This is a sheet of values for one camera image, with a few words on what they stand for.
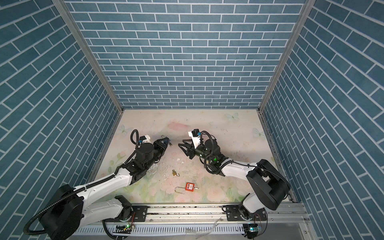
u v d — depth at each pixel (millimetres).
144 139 755
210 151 634
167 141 802
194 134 693
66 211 404
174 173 870
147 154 619
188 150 710
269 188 442
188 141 781
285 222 766
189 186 806
